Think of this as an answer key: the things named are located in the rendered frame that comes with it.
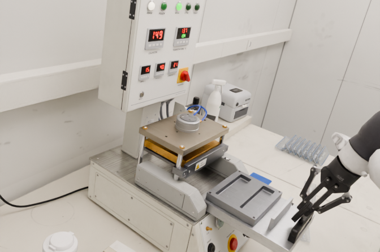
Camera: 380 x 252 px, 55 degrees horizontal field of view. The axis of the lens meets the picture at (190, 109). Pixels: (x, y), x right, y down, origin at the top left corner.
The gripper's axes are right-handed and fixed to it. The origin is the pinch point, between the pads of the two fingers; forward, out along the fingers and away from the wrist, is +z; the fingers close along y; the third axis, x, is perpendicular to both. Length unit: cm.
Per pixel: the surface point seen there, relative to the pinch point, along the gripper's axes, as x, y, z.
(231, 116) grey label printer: 86, -56, 41
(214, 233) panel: -8.4, -13.5, 22.5
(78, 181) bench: -12, -65, 54
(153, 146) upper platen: -9.8, -45.8, 14.4
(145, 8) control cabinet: -13, -68, -22
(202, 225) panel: -13.7, -17.3, 18.7
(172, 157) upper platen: -9.9, -38.2, 12.0
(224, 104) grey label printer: 86, -64, 38
